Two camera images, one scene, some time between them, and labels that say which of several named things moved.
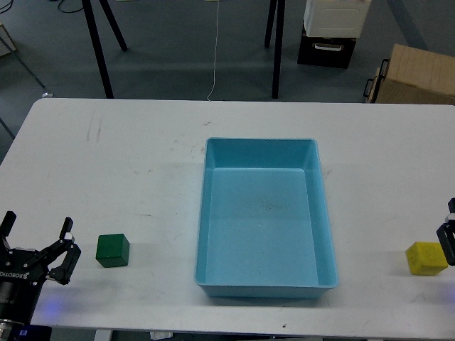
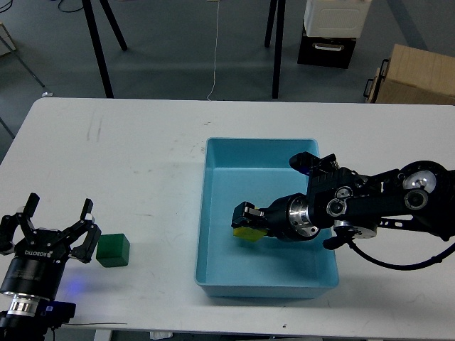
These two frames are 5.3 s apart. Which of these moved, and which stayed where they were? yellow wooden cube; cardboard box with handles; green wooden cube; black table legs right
Moved: yellow wooden cube
Stayed: black table legs right; green wooden cube; cardboard box with handles
